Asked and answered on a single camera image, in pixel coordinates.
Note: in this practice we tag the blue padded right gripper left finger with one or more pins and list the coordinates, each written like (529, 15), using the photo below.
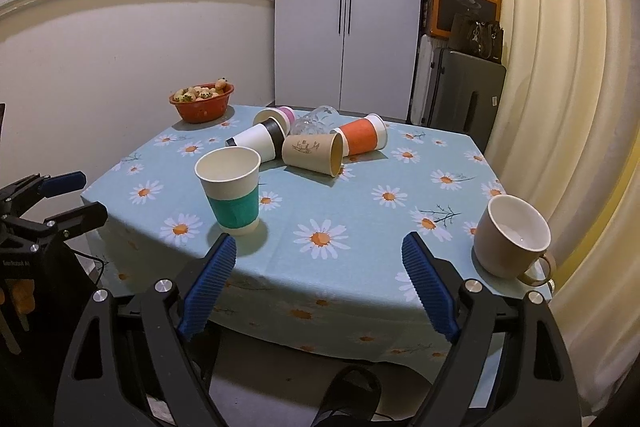
(127, 350)

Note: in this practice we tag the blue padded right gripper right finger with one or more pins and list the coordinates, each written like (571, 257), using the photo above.
(507, 365)

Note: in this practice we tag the teal and white paper cup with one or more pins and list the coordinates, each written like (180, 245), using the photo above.
(229, 177)

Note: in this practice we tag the black and white paper cup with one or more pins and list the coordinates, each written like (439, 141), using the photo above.
(266, 138)

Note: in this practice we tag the orange and white paper cup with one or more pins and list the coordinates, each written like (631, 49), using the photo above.
(363, 135)

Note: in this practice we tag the brown kraft paper cup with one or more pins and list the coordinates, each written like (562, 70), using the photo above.
(320, 153)

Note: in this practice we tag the pink and white paper cup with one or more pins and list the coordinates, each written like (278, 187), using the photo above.
(284, 115)

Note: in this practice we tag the clear glass cup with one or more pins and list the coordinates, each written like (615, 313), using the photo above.
(321, 120)

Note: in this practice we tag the beige ceramic mug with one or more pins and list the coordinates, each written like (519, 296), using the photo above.
(512, 241)

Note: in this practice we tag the blue daisy tablecloth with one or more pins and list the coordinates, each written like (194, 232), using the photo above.
(322, 273)

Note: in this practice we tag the cream curtain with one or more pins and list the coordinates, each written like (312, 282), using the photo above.
(566, 139)

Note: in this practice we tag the red bowl with snacks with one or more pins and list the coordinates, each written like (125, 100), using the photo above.
(203, 103)

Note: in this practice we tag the dark grey suitcase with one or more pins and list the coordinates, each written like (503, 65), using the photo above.
(463, 95)

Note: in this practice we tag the white suitcase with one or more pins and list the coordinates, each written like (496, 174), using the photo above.
(424, 84)

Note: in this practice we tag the dark handbag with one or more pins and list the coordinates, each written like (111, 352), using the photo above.
(472, 36)

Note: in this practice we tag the white double door wardrobe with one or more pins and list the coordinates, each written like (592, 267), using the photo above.
(354, 55)

